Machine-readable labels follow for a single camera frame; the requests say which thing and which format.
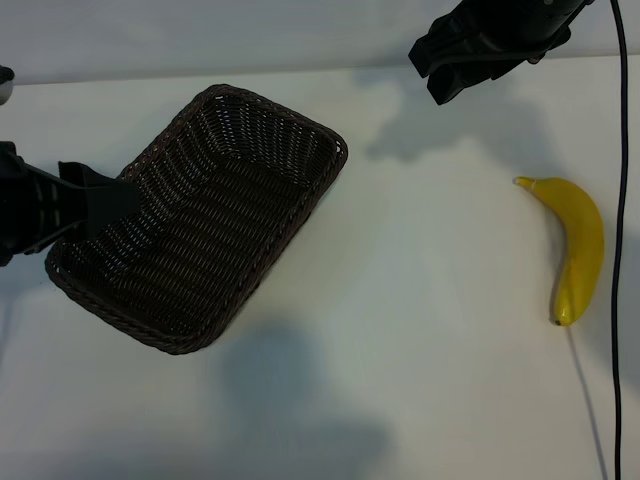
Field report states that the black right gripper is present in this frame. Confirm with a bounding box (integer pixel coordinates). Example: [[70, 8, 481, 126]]
[[408, 0, 574, 107]]

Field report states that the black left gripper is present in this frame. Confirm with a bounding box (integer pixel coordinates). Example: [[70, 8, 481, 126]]
[[0, 141, 142, 269]]

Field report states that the dark brown woven basket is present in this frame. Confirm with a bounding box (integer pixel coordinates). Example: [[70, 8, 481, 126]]
[[44, 83, 349, 356]]

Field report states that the yellow banana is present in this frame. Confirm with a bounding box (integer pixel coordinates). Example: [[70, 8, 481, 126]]
[[513, 175, 606, 328]]

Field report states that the black cable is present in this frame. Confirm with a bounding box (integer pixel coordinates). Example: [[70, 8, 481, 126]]
[[609, 0, 629, 480]]

